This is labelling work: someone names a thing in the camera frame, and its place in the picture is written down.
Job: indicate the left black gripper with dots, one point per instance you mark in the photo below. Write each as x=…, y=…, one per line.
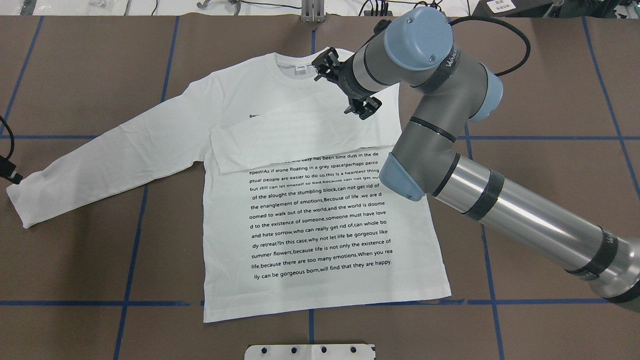
x=18, y=178

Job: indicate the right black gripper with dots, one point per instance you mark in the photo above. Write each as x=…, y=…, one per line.
x=346, y=78

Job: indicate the white long-sleeve printed shirt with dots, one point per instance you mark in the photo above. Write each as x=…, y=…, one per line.
x=295, y=216

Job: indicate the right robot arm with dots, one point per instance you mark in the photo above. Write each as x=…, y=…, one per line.
x=418, y=49

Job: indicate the white mounting plate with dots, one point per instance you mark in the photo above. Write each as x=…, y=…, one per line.
x=346, y=351

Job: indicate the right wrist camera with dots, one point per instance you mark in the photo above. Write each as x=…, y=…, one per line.
x=327, y=65

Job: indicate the aluminium frame post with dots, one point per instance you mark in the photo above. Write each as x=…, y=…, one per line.
x=313, y=11

